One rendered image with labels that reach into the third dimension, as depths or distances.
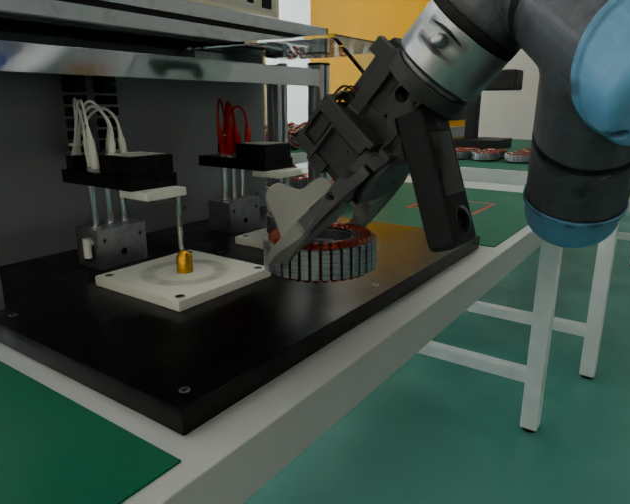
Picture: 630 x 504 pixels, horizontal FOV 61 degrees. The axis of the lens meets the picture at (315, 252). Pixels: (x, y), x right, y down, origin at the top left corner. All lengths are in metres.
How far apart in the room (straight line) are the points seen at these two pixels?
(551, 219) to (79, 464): 0.38
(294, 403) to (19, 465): 0.20
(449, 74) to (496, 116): 5.58
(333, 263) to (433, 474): 1.20
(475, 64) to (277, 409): 0.30
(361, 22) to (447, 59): 4.15
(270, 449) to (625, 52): 0.34
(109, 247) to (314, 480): 1.00
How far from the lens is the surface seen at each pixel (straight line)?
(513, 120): 5.95
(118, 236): 0.76
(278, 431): 0.44
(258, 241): 0.81
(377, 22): 4.49
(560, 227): 0.46
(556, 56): 0.35
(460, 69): 0.42
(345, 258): 0.48
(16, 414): 0.49
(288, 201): 0.47
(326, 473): 1.59
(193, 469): 0.39
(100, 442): 0.43
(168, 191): 0.67
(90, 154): 0.73
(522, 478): 1.67
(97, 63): 0.70
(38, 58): 0.67
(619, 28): 0.33
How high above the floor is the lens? 0.98
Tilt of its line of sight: 16 degrees down
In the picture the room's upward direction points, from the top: straight up
